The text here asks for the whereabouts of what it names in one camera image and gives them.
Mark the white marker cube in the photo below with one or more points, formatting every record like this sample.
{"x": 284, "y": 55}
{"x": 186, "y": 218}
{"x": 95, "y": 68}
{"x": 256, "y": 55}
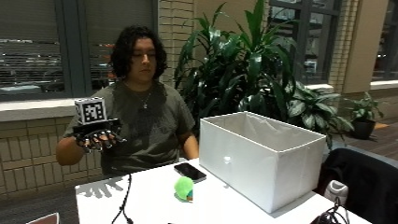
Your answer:
{"x": 91, "y": 110}

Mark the the person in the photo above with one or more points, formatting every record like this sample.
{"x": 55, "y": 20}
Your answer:
{"x": 145, "y": 130}

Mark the black smartphone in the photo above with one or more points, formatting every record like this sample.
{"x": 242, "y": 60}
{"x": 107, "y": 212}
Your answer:
{"x": 189, "y": 171}

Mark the green soft toy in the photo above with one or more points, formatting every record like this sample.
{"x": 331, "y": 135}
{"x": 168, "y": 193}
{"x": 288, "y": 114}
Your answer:
{"x": 184, "y": 187}

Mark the red and white object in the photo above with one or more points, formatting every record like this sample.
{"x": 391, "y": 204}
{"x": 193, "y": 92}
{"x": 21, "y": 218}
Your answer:
{"x": 44, "y": 219}

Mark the white fabric storage box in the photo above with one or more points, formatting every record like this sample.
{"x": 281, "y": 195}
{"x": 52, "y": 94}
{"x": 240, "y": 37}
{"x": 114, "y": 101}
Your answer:
{"x": 257, "y": 158}

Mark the tall green leafy plant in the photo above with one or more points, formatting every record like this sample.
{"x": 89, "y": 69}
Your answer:
{"x": 236, "y": 65}

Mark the broad-leaf green plant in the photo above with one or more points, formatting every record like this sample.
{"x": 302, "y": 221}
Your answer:
{"x": 314, "y": 109}

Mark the white plastic device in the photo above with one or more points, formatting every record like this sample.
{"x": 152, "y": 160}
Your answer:
{"x": 335, "y": 191}

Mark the small potted plant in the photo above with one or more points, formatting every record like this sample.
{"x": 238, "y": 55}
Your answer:
{"x": 365, "y": 115}

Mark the black chair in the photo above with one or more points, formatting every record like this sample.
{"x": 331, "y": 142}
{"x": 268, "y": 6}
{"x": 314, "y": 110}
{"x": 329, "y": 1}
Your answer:
{"x": 365, "y": 183}

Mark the window with dark frame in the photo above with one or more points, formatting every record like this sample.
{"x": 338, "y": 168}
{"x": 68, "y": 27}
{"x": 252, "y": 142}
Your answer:
{"x": 386, "y": 40}
{"x": 33, "y": 46}
{"x": 305, "y": 40}

